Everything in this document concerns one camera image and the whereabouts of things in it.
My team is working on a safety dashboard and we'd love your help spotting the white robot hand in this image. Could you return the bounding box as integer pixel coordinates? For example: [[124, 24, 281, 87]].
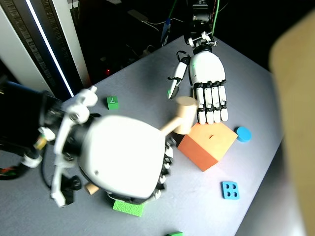
[[78, 115, 177, 205], [167, 50, 229, 125]]

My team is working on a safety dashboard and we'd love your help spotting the large orange cube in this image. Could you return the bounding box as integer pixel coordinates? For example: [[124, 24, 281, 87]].
[[177, 122, 239, 172]]

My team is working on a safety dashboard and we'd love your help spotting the grey table cloth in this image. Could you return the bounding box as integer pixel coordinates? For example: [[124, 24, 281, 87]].
[[0, 35, 286, 236]]

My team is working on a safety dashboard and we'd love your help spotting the textured green cube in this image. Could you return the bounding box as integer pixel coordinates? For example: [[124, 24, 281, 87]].
[[112, 199, 145, 217]]

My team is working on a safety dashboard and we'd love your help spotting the small green letter cube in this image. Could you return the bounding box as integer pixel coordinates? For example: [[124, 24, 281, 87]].
[[106, 96, 119, 111]]

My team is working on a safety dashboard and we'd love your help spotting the blue connector tag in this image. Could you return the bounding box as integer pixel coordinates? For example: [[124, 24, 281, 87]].
[[161, 18, 173, 46]]

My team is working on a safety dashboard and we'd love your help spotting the blue cylinder block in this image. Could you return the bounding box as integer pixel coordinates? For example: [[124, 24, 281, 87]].
[[236, 126, 252, 143]]

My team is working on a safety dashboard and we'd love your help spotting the tan foreground panel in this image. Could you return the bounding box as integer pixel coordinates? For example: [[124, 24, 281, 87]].
[[269, 9, 315, 236]]

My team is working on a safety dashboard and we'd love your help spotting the blue square block with holes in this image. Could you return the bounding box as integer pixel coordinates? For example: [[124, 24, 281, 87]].
[[221, 181, 241, 200]]

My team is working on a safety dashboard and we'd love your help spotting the white column with light strip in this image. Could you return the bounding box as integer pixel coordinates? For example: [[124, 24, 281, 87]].
[[0, 0, 92, 99]]

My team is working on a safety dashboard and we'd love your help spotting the green cable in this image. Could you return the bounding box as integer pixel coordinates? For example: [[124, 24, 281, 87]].
[[168, 0, 178, 22], [211, 0, 221, 37]]

